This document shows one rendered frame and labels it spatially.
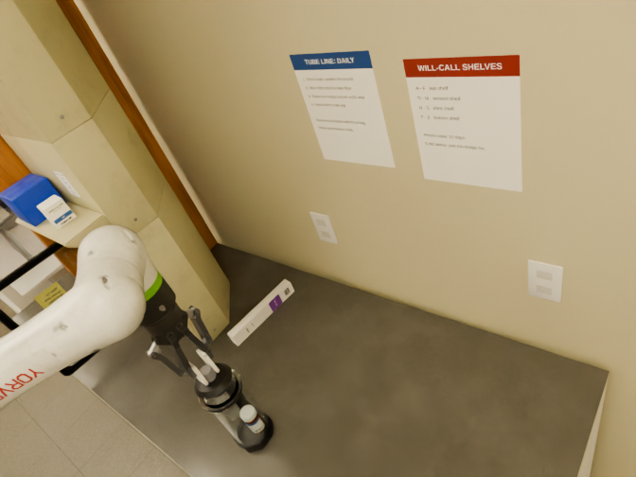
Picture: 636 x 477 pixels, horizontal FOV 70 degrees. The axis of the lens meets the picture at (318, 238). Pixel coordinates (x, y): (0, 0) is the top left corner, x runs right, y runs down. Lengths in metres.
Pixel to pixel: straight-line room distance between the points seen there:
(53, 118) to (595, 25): 1.03
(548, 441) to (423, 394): 0.29
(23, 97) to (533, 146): 1.01
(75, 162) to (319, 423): 0.86
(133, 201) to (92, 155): 0.15
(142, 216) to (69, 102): 0.32
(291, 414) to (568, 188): 0.85
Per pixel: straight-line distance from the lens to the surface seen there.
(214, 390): 1.08
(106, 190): 1.23
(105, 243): 0.81
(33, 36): 1.17
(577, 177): 0.93
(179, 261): 1.38
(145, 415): 1.53
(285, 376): 1.36
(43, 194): 1.38
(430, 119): 0.96
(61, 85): 1.18
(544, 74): 0.85
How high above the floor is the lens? 2.01
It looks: 38 degrees down
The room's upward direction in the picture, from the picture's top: 22 degrees counter-clockwise
